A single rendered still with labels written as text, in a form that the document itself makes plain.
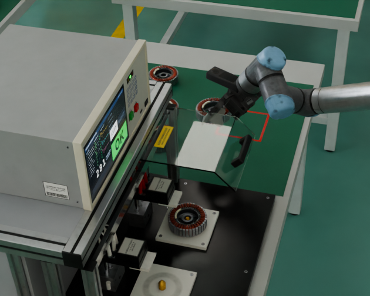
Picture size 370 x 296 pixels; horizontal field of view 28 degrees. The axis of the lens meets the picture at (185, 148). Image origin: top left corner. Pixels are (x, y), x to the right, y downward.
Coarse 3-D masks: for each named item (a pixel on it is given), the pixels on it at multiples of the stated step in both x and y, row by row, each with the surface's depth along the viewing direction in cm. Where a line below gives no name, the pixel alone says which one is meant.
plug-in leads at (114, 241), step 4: (104, 228) 186; (104, 232) 190; (116, 236) 191; (100, 240) 188; (112, 240) 189; (116, 240) 192; (96, 244) 191; (112, 244) 190; (116, 244) 192; (96, 248) 191; (108, 248) 187; (112, 248) 190; (92, 252) 190; (108, 252) 188; (108, 256) 189
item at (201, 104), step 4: (204, 100) 232; (208, 100) 232; (212, 100) 232; (216, 100) 232; (200, 104) 231; (204, 104) 231; (208, 104) 232; (212, 104) 232; (216, 104) 232; (196, 108) 230; (200, 108) 229; (204, 108) 231; (208, 108) 233; (212, 108) 231; (224, 108) 229; (228, 112) 228
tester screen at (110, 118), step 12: (120, 96) 179; (120, 108) 180; (108, 120) 173; (96, 132) 167; (108, 132) 174; (96, 144) 168; (108, 144) 176; (96, 156) 169; (108, 156) 177; (96, 168) 170; (96, 180) 172; (96, 192) 173
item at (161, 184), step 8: (128, 184) 210; (152, 184) 207; (160, 184) 207; (168, 184) 206; (136, 192) 208; (144, 192) 208; (152, 192) 205; (160, 192) 204; (168, 192) 204; (176, 192) 210; (136, 200) 210; (144, 200) 207; (152, 200) 206; (160, 200) 205; (168, 200) 205; (176, 200) 207; (136, 208) 212
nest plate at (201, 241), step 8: (168, 208) 219; (208, 216) 216; (216, 216) 216; (168, 224) 214; (208, 224) 213; (160, 232) 212; (168, 232) 211; (208, 232) 211; (160, 240) 210; (168, 240) 209; (176, 240) 209; (184, 240) 209; (192, 240) 209; (200, 240) 209; (208, 240) 209; (200, 248) 207
